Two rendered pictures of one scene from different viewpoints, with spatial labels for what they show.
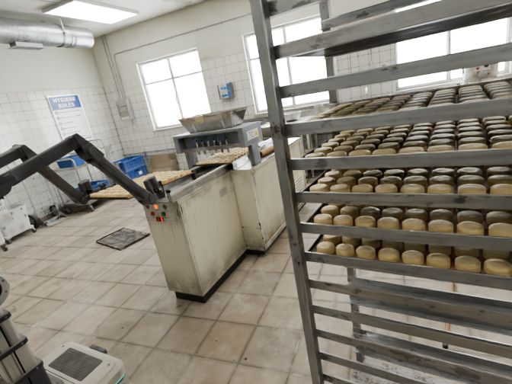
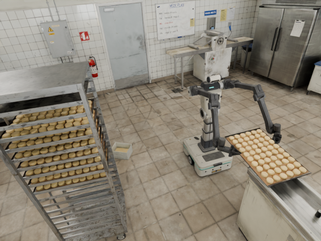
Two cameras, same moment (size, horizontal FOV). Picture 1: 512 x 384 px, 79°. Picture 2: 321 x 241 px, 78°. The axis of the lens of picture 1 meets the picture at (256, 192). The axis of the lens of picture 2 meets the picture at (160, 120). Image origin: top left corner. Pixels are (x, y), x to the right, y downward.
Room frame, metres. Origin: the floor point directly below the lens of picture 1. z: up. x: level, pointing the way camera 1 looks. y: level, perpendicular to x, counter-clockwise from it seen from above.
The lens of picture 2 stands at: (2.28, -0.80, 2.25)
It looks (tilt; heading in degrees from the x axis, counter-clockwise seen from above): 33 degrees down; 135
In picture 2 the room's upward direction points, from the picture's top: 5 degrees counter-clockwise
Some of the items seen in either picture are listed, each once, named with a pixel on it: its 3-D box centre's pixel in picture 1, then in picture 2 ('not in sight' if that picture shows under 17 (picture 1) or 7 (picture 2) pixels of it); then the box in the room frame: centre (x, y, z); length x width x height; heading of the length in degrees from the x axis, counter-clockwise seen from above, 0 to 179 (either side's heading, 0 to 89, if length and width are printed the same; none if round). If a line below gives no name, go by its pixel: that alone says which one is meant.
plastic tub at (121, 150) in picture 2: not in sight; (121, 150); (0.05, 0.45, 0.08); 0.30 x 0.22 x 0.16; 29
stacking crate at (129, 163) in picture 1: (126, 164); not in sight; (6.39, 2.48, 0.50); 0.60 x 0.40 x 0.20; 158
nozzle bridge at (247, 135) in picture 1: (219, 148); not in sight; (2.80, 0.25, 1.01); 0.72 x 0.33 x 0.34; 60
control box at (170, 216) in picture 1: (159, 211); not in sight; (2.05, 0.68, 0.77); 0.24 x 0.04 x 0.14; 60
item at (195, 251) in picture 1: (201, 229); (283, 230); (2.36, 0.50, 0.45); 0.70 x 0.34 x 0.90; 150
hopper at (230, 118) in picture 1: (213, 120); not in sight; (2.80, 0.25, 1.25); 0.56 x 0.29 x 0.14; 60
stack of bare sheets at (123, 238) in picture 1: (122, 238); not in sight; (3.63, 1.73, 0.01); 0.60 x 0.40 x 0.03; 50
